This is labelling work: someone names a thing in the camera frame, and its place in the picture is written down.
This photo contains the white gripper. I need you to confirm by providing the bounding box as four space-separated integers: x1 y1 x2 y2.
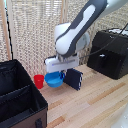
44 54 81 81

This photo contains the cornflower blue bowl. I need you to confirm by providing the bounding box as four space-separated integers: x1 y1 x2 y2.
44 70 66 89

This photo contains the red plastic cup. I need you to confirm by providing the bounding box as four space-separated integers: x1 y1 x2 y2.
33 74 46 90

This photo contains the dark blue rectangular block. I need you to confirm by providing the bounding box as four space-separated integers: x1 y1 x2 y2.
63 68 84 92

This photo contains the black open fabric bin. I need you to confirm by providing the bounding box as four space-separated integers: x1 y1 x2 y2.
0 59 49 128

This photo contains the black hard case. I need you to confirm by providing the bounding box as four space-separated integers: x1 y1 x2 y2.
86 27 128 81

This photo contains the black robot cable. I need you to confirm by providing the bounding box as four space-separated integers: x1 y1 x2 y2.
87 22 128 56

